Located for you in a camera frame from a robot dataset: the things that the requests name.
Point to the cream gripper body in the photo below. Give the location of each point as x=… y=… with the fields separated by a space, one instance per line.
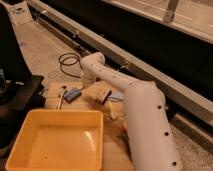
x=93 y=91

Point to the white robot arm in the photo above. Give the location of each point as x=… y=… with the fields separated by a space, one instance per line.
x=151 y=141

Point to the brown wooden brush block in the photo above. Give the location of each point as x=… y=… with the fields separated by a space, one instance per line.
x=103 y=95

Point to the blue cloth piece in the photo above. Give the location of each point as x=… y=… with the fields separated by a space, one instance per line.
x=115 y=97

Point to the wooden board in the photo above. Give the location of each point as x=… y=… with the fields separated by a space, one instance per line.
x=116 y=153

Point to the yellow corn piece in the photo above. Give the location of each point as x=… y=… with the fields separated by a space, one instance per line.
x=112 y=111

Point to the blue sponge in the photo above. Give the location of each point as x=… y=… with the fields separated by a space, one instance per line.
x=72 y=94

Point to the red yellow apple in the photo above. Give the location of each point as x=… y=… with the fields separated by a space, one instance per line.
x=124 y=126

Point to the green cucumber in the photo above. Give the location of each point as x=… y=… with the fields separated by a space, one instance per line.
x=124 y=137

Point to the yellow plastic bin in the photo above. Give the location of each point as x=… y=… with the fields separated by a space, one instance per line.
x=58 y=140

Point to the black side table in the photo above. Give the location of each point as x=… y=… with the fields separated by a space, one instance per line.
x=14 y=110

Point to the white floor box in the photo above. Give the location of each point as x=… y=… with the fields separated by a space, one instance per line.
x=20 y=13

